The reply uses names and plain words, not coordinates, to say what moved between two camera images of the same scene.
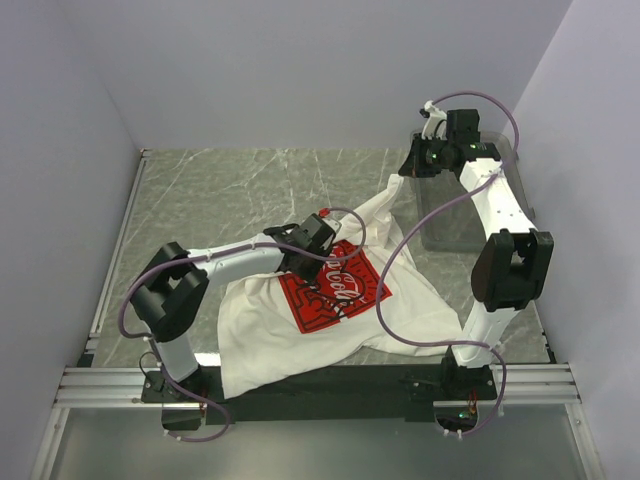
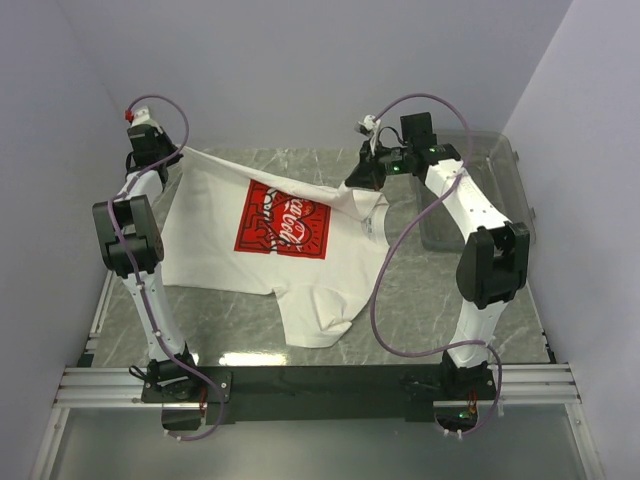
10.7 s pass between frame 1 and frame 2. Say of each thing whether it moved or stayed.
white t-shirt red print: moved
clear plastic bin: stayed
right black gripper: moved
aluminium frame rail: stayed
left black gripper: moved
